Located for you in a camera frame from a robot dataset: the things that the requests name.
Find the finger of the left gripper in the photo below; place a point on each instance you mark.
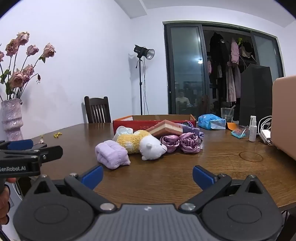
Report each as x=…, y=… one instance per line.
x=49, y=153
x=22, y=145

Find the lavender cloth pouch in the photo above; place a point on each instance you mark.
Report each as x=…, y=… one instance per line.
x=188, y=127

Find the studio light on stand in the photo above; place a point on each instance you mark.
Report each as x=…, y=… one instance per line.
x=143, y=54

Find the blue tissue pack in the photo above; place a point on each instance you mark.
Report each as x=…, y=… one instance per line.
x=211, y=122

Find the dark wooden chair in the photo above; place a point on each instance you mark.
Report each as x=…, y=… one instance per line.
x=97, y=109

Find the lilac towel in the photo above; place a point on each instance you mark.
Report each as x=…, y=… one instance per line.
x=111, y=154

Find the dark sliding glass door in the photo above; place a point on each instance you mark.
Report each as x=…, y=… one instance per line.
x=205, y=63

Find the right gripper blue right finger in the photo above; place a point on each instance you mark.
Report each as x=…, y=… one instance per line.
x=212, y=186

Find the white spray bottle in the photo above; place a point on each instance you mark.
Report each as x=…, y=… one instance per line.
x=252, y=129

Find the hanging clothes on rack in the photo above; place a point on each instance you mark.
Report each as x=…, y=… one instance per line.
x=228, y=54

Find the clear drinking glass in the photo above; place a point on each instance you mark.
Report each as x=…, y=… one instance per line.
x=228, y=114

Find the dried pink roses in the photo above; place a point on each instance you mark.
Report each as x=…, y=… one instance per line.
x=18, y=63

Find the purple satin scrunchie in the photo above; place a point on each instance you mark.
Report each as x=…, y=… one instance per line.
x=190, y=143
x=171, y=142

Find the yellow petals on table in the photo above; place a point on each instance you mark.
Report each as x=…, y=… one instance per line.
x=56, y=135

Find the red cardboard box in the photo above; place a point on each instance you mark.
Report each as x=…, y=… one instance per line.
x=143, y=122

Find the person left hand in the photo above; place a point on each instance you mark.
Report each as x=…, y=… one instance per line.
x=4, y=205

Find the purple satin scrunchie left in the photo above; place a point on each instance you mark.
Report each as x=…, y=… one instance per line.
x=171, y=142

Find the orange flat item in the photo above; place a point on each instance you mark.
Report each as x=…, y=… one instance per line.
x=231, y=126

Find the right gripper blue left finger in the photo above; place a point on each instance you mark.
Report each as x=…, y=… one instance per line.
x=82, y=186

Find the lilac ceramic vase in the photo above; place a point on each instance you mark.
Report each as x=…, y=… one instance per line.
x=12, y=119

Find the fallen pink bud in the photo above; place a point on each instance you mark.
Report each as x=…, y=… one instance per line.
x=41, y=141

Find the small blue packet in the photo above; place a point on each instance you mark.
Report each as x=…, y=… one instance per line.
x=241, y=132

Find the clear bagged white item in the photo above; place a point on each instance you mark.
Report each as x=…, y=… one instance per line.
x=122, y=130

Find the black paper bag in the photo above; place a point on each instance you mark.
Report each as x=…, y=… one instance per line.
x=256, y=93

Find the yellow white plush toy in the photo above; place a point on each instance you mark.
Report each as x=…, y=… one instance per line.
x=142, y=142

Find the purple satin scrunchie right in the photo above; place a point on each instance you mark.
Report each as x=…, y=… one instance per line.
x=190, y=143

